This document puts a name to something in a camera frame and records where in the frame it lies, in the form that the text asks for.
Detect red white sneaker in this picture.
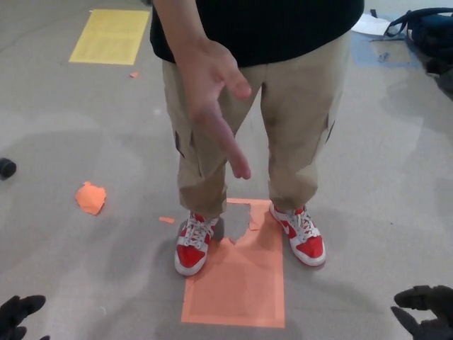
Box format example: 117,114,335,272
174,211,220,277
269,202,326,267

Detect black caster wheel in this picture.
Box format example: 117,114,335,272
0,158,18,181

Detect black t-shirt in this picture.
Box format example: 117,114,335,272
150,0,365,67

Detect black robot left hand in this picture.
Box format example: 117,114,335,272
0,294,50,340

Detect yellow paper sheet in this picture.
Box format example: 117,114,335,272
69,9,151,66

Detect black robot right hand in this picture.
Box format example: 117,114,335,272
390,284,453,340

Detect black bag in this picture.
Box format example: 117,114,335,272
426,56,453,77

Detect person's bare right forearm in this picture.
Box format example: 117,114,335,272
155,0,213,54

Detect person's bare right hand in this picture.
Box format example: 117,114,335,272
175,39,253,181

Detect white paper sheet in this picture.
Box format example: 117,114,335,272
351,13,392,36

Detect crumpled orange paper piece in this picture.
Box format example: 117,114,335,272
74,181,107,216

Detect blue floor marking sheet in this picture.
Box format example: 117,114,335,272
352,31,422,67

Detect beige cargo trousers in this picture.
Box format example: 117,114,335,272
161,31,351,217

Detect red white left sneaker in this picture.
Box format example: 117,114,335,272
269,202,326,267

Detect dark blue backpack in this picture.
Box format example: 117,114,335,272
384,7,453,57

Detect red white right sneaker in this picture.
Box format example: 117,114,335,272
174,211,220,277

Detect large torn orange paper sheet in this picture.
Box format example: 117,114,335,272
180,198,286,329

